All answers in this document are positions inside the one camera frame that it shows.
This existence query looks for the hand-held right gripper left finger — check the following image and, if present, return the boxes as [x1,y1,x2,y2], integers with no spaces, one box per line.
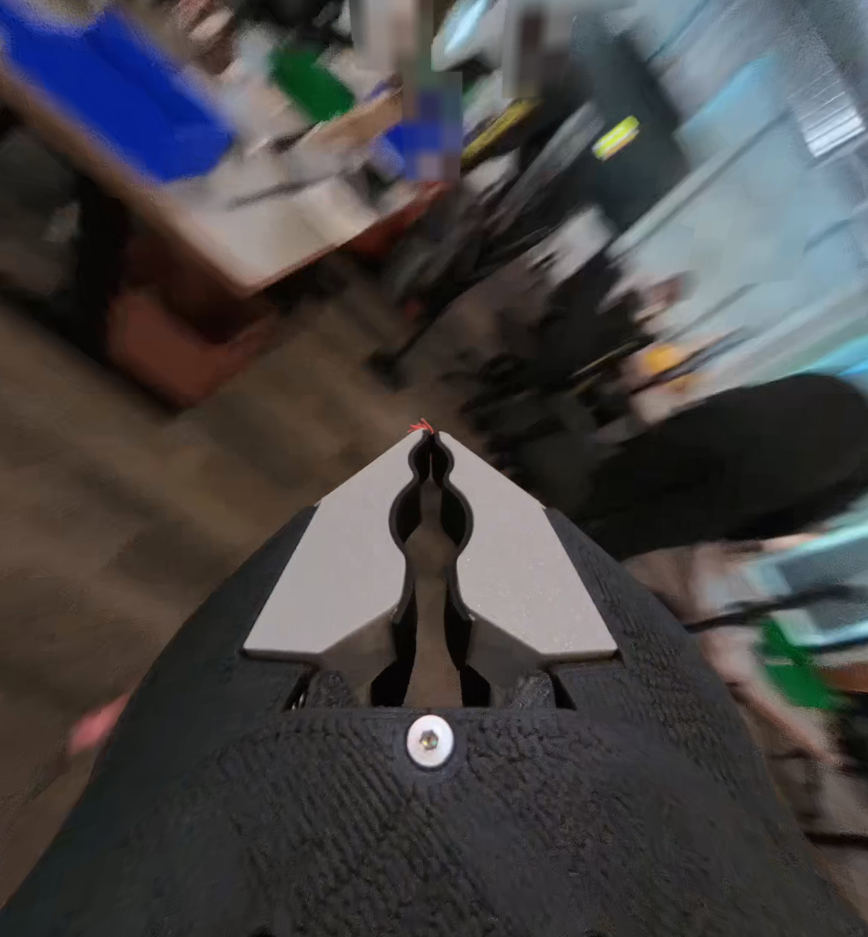
[243,430,434,689]

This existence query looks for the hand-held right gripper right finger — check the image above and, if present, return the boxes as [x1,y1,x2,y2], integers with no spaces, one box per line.
[434,430,619,684]

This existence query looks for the green tray bin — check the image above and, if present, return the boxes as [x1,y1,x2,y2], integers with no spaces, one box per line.
[760,616,845,716]

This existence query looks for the cardboard box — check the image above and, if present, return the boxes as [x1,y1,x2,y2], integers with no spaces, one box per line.
[107,280,282,408]

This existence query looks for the grey work table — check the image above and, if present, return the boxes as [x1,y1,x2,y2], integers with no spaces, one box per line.
[0,0,449,294]

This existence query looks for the small blue parts bin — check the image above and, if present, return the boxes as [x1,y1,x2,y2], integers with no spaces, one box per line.
[377,123,441,180]

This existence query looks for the green parts bin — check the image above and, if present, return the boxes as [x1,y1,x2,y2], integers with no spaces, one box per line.
[271,47,359,123]

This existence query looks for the large blue parts bin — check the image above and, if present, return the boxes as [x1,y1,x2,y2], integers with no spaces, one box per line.
[0,0,241,185]

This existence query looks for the black wall screen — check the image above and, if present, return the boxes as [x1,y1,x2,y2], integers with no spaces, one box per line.
[573,16,698,229]

